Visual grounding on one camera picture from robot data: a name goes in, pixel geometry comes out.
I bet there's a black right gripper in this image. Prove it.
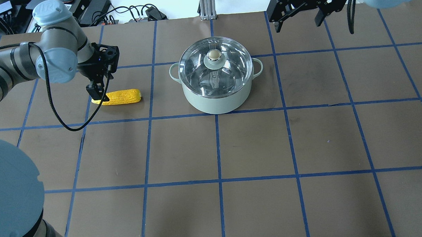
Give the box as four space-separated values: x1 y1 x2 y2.
266 0 347 33

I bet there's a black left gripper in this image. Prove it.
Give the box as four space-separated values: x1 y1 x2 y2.
78 42 120 103

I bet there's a yellow corn cob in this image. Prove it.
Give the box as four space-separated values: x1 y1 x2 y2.
102 89 142 106

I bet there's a glass pot lid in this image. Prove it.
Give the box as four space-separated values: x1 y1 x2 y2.
175 36 255 99

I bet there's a pale green cooking pot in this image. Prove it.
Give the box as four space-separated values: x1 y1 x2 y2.
168 35 265 116

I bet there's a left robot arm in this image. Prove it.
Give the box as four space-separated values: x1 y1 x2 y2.
0 0 120 237

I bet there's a black power adapter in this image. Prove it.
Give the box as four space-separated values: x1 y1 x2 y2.
145 7 168 21

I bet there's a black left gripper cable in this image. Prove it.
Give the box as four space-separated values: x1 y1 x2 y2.
0 40 114 134

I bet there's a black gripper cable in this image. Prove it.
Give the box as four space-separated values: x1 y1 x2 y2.
0 40 114 134
346 0 360 35

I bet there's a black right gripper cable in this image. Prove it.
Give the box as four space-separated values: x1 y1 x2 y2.
346 0 360 35

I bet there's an aluminium frame post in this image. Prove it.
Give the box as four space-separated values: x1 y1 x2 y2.
199 0 217 20

